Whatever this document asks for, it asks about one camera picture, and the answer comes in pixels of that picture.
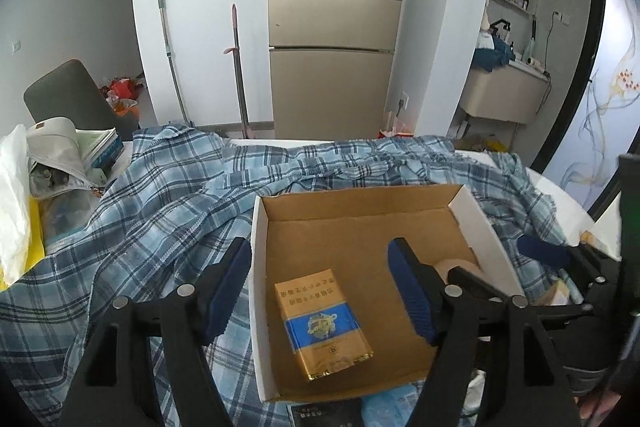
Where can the white wall socket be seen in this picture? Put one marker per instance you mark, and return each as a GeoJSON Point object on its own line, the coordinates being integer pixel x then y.
{"type": "Point", "coordinates": [403, 104]}

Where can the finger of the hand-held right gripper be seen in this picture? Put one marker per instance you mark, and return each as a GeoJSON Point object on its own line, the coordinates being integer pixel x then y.
{"type": "Point", "coordinates": [565, 309]}
{"type": "Point", "coordinates": [542, 251]}

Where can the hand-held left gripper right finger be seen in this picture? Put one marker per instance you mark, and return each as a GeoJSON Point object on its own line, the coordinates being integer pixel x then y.
{"type": "Point", "coordinates": [415, 294]}

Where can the beige sink cabinet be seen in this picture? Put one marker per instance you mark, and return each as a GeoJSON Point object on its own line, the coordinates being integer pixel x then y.
{"type": "Point", "coordinates": [505, 94]}

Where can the blue plaid shirt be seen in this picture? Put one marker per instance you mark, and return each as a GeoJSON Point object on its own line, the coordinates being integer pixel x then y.
{"type": "Point", "coordinates": [165, 217]}

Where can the yellow folder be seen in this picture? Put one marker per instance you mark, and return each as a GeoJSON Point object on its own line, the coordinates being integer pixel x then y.
{"type": "Point", "coordinates": [36, 237]}

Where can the gold three-door fridge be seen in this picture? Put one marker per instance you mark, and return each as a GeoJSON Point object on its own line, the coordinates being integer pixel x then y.
{"type": "Point", "coordinates": [335, 17]}

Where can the black faucet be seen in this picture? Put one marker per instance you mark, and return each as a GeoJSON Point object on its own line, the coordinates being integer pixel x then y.
{"type": "Point", "coordinates": [500, 28]}

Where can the red plastic bags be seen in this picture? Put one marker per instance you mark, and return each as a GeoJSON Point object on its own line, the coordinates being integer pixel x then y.
{"type": "Point", "coordinates": [122, 89]}

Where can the stack of books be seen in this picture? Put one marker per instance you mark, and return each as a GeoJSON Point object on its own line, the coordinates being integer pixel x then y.
{"type": "Point", "coordinates": [102, 147]}

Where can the teal cloth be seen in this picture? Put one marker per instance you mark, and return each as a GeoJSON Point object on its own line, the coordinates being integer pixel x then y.
{"type": "Point", "coordinates": [492, 57]}

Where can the hair dryer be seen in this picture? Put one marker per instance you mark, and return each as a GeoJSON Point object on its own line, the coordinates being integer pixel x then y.
{"type": "Point", "coordinates": [535, 49]}

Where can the blue face mask packet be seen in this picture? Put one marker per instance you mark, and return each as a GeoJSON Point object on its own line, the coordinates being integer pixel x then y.
{"type": "Point", "coordinates": [387, 407]}

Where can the flower print glass door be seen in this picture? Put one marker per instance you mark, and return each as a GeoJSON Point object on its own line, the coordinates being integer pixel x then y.
{"type": "Point", "coordinates": [600, 82]}

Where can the white plastic bag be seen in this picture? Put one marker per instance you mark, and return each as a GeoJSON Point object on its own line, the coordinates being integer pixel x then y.
{"type": "Point", "coordinates": [12, 207]}

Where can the person's right hand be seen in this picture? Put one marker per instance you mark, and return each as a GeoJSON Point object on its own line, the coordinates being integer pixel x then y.
{"type": "Point", "coordinates": [597, 407]}

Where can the yellow and blue cigarette pack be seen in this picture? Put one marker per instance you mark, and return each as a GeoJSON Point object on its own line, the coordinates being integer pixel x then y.
{"type": "Point", "coordinates": [320, 322]}

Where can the black packet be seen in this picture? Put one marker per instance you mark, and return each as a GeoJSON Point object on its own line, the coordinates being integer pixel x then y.
{"type": "Point", "coordinates": [325, 414]}

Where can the cardboard box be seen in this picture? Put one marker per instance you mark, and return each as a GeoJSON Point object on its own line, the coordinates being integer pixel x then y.
{"type": "Point", "coordinates": [350, 247]}

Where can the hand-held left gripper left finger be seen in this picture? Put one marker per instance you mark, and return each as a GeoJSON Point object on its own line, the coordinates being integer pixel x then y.
{"type": "Point", "coordinates": [227, 292]}

